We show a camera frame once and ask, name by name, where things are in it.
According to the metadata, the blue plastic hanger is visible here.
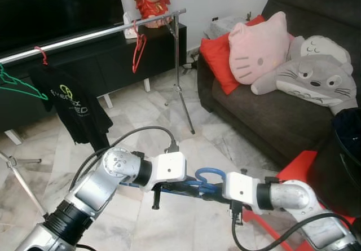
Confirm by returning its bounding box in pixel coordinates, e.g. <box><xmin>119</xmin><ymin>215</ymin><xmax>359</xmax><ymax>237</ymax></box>
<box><xmin>127</xmin><ymin>168</ymin><xmax>227</xmax><ymax>198</ymax></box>

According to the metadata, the black logo t-shirt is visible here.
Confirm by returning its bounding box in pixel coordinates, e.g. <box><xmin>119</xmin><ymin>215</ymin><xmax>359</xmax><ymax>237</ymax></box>
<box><xmin>27</xmin><ymin>64</ymin><xmax>115</xmax><ymax>151</ymax></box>

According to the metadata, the green plastic hanger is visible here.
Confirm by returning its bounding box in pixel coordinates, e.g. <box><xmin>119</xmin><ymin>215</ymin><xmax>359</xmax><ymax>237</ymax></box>
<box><xmin>0</xmin><ymin>65</ymin><xmax>49</xmax><ymax>100</ymax></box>

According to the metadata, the red plastic hanger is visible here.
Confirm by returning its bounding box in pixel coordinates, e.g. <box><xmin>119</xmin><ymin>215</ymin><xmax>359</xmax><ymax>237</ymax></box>
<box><xmin>131</xmin><ymin>27</ymin><xmax>148</xmax><ymax>74</ymax></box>
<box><xmin>34</xmin><ymin>46</ymin><xmax>49</xmax><ymax>65</ymax></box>

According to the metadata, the dark grey sofa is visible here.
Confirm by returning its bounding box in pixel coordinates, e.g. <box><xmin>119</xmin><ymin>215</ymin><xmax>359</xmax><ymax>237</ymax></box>
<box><xmin>196</xmin><ymin>0</ymin><xmax>361</xmax><ymax>170</ymax></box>

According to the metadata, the red plastic stool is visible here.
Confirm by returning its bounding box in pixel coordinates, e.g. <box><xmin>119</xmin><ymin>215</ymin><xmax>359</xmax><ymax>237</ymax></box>
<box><xmin>241</xmin><ymin>149</ymin><xmax>361</xmax><ymax>251</ymax></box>

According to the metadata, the red cushion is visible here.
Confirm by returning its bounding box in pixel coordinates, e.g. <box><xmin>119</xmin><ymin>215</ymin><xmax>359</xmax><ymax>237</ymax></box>
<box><xmin>199</xmin><ymin>15</ymin><xmax>266</xmax><ymax>95</ymax></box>

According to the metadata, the black plastic bucket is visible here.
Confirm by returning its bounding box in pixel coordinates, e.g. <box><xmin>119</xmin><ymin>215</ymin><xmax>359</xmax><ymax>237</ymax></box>
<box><xmin>307</xmin><ymin>107</ymin><xmax>361</xmax><ymax>218</ymax></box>

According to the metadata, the black TV cabinet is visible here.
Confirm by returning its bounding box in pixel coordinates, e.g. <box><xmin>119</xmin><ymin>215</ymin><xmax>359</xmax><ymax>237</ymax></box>
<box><xmin>0</xmin><ymin>21</ymin><xmax>190</xmax><ymax>146</ymax></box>

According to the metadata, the pink cat face pillow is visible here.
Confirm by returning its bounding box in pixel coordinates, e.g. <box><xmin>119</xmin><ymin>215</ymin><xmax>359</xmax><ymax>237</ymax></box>
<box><xmin>228</xmin><ymin>11</ymin><xmax>294</xmax><ymax>85</ymax></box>

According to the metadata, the grey Totoro plush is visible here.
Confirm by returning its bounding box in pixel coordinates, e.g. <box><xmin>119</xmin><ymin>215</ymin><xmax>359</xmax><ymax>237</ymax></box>
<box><xmin>251</xmin><ymin>55</ymin><xmax>359</xmax><ymax>108</ymax></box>

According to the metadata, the white pink tissue pack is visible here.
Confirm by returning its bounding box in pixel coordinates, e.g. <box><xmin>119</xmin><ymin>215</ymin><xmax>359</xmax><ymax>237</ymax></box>
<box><xmin>123</xmin><ymin>11</ymin><xmax>142</xmax><ymax>38</ymax></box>

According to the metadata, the silver clothes rack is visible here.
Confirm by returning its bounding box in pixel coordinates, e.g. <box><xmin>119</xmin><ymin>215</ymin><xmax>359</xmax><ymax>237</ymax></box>
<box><xmin>0</xmin><ymin>8</ymin><xmax>196</xmax><ymax>219</ymax></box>

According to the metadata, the red figurine statue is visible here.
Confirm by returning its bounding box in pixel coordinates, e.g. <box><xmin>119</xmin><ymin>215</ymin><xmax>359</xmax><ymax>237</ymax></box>
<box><xmin>131</xmin><ymin>0</ymin><xmax>171</xmax><ymax>21</ymax></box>

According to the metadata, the black television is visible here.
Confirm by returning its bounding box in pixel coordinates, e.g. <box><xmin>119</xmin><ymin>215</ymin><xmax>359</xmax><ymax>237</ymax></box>
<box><xmin>0</xmin><ymin>0</ymin><xmax>125</xmax><ymax>54</ymax></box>

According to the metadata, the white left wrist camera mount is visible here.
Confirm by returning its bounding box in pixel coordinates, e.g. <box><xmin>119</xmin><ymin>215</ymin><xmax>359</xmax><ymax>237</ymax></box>
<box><xmin>149</xmin><ymin>151</ymin><xmax>188</xmax><ymax>191</ymax></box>

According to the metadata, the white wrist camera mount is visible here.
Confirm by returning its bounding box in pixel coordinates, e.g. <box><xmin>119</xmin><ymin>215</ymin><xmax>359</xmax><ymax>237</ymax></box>
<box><xmin>222</xmin><ymin>172</ymin><xmax>261</xmax><ymax>205</ymax></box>
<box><xmin>149</xmin><ymin>151</ymin><xmax>188</xmax><ymax>191</ymax></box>

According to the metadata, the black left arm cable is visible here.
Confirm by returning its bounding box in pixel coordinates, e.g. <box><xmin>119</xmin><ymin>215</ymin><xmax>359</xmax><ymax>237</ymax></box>
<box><xmin>69</xmin><ymin>125</ymin><xmax>181</xmax><ymax>192</ymax></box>

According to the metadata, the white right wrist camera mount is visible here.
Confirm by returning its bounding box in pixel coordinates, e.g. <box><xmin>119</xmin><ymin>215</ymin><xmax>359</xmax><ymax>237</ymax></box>
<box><xmin>222</xmin><ymin>172</ymin><xmax>261</xmax><ymax>205</ymax></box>

